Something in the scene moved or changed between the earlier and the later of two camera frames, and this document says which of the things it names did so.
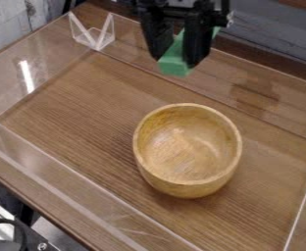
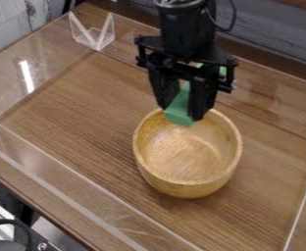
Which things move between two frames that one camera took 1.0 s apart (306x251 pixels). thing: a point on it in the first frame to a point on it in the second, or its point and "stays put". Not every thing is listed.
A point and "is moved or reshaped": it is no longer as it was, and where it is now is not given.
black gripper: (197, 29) to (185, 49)
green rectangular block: (171, 63) is moved or reshaped
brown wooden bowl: (187, 146) stays put
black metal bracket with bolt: (29, 240) stays put
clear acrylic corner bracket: (96, 38) stays put
